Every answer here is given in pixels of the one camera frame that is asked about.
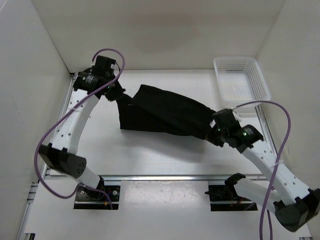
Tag black shorts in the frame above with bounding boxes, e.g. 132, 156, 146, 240
116, 84, 216, 140

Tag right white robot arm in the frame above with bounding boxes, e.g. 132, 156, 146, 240
206, 125, 320, 233

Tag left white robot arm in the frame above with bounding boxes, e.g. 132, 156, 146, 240
34, 69, 123, 200

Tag white plastic basket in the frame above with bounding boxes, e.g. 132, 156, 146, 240
213, 56, 271, 106

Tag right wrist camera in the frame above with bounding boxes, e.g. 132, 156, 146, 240
212, 108, 241, 129

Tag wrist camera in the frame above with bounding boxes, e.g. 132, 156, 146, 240
212, 108, 241, 129
92, 55, 117, 76

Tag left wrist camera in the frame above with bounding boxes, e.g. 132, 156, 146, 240
92, 55, 117, 76

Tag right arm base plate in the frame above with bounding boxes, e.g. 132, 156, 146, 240
205, 185, 258, 212

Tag aluminium frame rail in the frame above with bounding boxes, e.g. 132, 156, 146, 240
14, 72, 313, 240

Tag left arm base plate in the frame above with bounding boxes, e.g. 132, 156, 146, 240
73, 185, 121, 210

